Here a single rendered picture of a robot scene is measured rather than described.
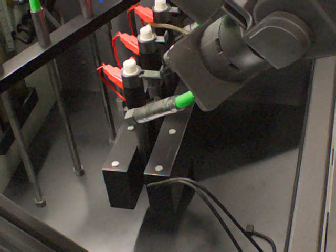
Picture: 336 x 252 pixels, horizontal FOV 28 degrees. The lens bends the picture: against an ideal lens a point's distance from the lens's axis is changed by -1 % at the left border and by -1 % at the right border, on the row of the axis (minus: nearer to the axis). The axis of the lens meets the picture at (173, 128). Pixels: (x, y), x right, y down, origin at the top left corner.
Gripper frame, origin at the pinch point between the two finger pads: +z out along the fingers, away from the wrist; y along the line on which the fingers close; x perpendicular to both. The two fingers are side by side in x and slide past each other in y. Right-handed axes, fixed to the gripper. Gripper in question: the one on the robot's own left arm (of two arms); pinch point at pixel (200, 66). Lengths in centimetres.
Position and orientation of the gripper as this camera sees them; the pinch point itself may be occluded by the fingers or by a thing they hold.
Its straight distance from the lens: 69.6
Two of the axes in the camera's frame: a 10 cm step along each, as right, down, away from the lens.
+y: -7.6, 6.0, -2.4
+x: 6.0, 7.9, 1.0
